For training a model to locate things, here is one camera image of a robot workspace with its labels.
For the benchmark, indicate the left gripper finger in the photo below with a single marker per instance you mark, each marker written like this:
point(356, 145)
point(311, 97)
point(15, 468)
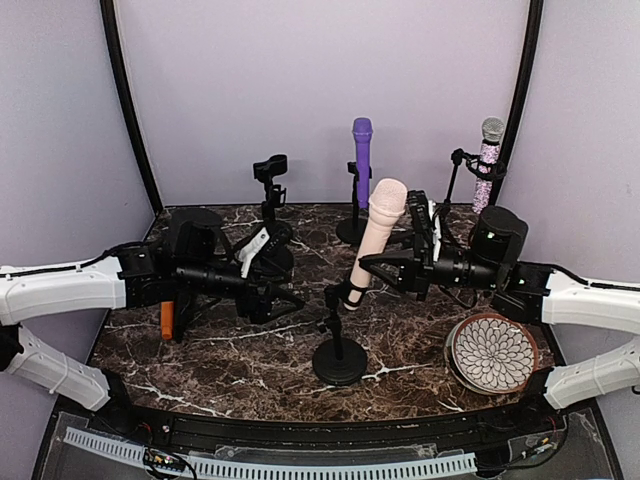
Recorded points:
point(275, 312)
point(274, 293)

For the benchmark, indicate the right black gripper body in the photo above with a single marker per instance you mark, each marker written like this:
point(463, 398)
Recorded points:
point(421, 279)

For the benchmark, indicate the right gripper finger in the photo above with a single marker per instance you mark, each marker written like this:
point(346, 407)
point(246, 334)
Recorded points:
point(398, 258)
point(398, 278)

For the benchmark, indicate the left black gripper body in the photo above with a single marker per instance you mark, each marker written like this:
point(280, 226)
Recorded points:
point(247, 305)

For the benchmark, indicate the black stand of purple microphone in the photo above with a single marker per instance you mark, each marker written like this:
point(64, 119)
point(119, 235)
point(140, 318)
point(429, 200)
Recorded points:
point(351, 230)

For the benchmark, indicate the beige pink microphone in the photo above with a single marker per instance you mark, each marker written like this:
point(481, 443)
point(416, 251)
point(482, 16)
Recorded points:
point(386, 206)

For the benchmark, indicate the black stand of beige microphone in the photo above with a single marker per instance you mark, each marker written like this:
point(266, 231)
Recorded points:
point(339, 361)

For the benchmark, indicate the black microphone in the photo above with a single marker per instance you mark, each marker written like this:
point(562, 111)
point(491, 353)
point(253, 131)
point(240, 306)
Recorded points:
point(182, 314)

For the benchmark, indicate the orange microphone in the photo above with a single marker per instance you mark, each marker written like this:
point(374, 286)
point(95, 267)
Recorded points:
point(167, 320)

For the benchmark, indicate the purple microphone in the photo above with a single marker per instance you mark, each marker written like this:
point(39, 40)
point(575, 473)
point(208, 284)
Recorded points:
point(362, 131)

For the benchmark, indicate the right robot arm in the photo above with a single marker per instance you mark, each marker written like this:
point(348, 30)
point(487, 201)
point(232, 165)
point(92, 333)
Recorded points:
point(531, 293)

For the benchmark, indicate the black tripod mic stand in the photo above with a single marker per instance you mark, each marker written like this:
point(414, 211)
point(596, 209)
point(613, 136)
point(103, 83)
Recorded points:
point(460, 157)

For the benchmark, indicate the glitter silver microphone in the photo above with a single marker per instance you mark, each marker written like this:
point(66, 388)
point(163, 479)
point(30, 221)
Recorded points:
point(492, 130)

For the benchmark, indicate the flower pattern plate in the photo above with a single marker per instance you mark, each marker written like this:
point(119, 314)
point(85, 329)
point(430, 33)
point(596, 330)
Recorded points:
point(491, 355)

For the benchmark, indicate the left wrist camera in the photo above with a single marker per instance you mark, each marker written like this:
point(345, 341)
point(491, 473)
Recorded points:
point(248, 250)

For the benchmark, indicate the black front rail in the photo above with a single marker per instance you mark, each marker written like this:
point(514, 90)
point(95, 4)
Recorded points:
point(483, 429)

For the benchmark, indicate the white cable duct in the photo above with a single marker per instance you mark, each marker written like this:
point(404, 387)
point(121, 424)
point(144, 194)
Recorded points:
point(201, 467)

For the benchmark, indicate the left black frame post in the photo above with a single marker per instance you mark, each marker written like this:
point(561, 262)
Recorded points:
point(128, 110)

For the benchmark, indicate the black frame post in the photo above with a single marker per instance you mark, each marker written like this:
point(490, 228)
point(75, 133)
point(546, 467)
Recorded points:
point(525, 69)
point(128, 110)

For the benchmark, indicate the right black frame post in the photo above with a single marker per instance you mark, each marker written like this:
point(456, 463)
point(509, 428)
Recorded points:
point(525, 69)

